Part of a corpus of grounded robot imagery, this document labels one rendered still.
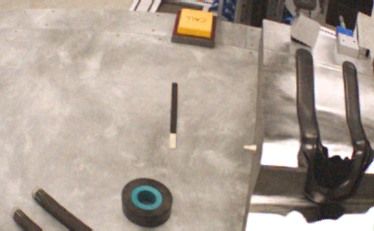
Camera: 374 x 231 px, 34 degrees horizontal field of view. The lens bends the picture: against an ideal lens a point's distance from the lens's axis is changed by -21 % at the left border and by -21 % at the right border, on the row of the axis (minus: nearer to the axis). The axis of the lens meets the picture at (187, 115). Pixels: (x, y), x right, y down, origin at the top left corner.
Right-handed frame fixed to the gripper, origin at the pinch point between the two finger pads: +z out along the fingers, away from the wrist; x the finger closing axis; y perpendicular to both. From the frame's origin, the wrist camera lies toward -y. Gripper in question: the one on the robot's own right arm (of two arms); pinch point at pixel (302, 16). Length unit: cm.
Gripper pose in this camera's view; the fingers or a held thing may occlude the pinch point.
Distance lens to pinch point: 131.0
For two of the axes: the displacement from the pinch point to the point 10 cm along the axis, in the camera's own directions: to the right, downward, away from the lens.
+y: 1.1, -8.4, 5.3
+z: 0.8, 5.4, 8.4
